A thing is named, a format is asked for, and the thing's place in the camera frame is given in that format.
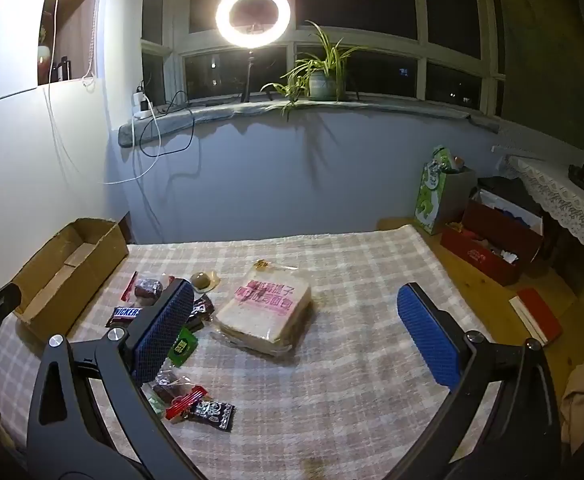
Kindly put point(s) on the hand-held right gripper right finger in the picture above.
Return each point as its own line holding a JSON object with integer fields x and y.
{"x": 429, "y": 340}

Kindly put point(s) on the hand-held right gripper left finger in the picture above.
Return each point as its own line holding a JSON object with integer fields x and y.
{"x": 164, "y": 330}

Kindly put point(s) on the brown chocolate bar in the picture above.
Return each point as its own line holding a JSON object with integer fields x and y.
{"x": 202, "y": 310}
{"x": 126, "y": 314}

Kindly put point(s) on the packaged brown egg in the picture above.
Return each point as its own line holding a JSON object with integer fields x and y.
{"x": 204, "y": 280}

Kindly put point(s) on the small green snack packet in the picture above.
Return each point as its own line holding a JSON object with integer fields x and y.
{"x": 155, "y": 405}

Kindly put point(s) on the brown cardboard box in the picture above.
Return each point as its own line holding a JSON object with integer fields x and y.
{"x": 71, "y": 270}

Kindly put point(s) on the bagged sliced bread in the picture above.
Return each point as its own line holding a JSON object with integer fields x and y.
{"x": 267, "y": 310}

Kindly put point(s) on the clear packet dark snack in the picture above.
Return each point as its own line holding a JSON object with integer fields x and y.
{"x": 147, "y": 288}
{"x": 169, "y": 385}

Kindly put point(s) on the red stick snack packet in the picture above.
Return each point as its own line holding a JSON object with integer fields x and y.
{"x": 130, "y": 286}

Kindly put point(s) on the checked blanket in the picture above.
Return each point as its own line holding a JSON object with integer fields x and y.
{"x": 362, "y": 360}

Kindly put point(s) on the black snack packet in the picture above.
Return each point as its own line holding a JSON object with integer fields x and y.
{"x": 214, "y": 412}

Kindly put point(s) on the red book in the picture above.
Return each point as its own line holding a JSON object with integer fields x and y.
{"x": 539, "y": 312}

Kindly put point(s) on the red box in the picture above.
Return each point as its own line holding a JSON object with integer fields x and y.
{"x": 497, "y": 240}

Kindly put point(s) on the green gift bag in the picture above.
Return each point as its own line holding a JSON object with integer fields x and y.
{"x": 429, "y": 200}

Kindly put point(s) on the lace covered side table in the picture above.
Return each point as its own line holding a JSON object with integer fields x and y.
{"x": 562, "y": 200}

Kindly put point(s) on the white power strip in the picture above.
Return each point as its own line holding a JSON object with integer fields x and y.
{"x": 144, "y": 113}

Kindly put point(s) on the pale vase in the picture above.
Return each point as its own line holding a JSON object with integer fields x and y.
{"x": 43, "y": 62}

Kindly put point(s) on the dark bottle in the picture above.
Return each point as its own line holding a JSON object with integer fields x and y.
{"x": 64, "y": 67}

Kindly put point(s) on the white charger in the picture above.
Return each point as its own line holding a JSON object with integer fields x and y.
{"x": 139, "y": 97}

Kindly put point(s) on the black light stand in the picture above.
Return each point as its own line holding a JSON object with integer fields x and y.
{"x": 248, "y": 75}

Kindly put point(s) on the potted spider plant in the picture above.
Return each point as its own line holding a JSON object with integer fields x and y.
{"x": 322, "y": 82}

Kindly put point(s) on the wooden wall shelf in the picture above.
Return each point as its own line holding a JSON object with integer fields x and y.
{"x": 71, "y": 20}

